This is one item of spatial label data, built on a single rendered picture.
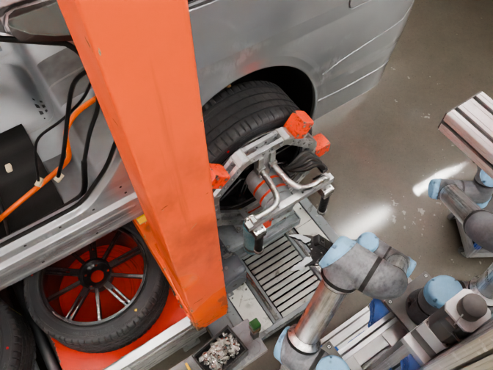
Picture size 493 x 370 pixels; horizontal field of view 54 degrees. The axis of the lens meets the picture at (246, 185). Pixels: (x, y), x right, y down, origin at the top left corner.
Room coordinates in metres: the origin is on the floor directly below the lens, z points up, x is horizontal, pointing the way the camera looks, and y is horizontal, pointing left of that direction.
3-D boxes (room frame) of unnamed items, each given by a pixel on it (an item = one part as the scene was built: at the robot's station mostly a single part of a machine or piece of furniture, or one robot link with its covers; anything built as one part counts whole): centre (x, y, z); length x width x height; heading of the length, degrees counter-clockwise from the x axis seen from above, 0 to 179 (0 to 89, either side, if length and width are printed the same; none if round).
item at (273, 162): (1.05, -0.21, 1.03); 0.19 x 0.18 x 0.11; 33
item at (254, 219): (0.94, -0.05, 1.03); 0.19 x 0.18 x 0.11; 33
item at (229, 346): (0.43, 0.12, 0.51); 0.20 x 0.14 x 0.13; 131
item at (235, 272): (0.98, 0.18, 0.26); 0.42 x 0.18 x 0.35; 33
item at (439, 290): (0.53, -0.70, 0.98); 0.13 x 0.12 x 0.14; 85
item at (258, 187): (1.04, -0.10, 0.85); 0.21 x 0.14 x 0.14; 33
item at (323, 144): (1.28, -0.33, 0.85); 0.09 x 0.08 x 0.07; 123
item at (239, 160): (1.10, -0.07, 0.85); 0.54 x 0.07 x 0.54; 123
